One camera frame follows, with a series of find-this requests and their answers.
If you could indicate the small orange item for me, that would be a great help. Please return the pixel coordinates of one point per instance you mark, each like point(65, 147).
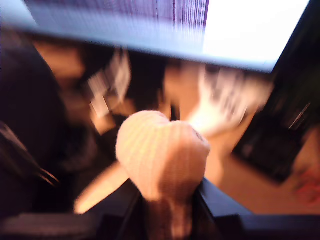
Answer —
point(310, 187)

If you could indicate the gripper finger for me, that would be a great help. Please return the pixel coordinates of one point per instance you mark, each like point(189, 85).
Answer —
point(125, 215)
point(215, 210)

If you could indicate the monitor with white purple screen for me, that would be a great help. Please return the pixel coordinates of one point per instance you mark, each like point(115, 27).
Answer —
point(237, 30)

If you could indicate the pair of cream socks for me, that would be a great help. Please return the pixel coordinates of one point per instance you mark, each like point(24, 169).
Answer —
point(160, 155)

